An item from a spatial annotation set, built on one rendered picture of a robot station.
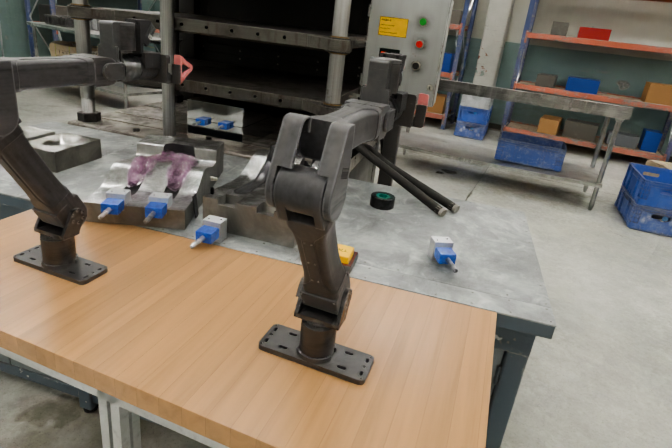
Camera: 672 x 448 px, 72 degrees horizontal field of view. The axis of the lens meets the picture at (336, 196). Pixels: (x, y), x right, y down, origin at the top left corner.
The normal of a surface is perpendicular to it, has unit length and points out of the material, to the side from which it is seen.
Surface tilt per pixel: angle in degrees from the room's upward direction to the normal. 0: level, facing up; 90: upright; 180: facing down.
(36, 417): 0
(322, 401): 0
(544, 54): 90
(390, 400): 0
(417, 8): 90
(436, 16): 90
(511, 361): 90
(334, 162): 64
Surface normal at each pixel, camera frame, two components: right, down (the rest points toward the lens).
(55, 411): 0.11, -0.93
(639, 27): -0.43, 0.28
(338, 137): -0.26, -0.15
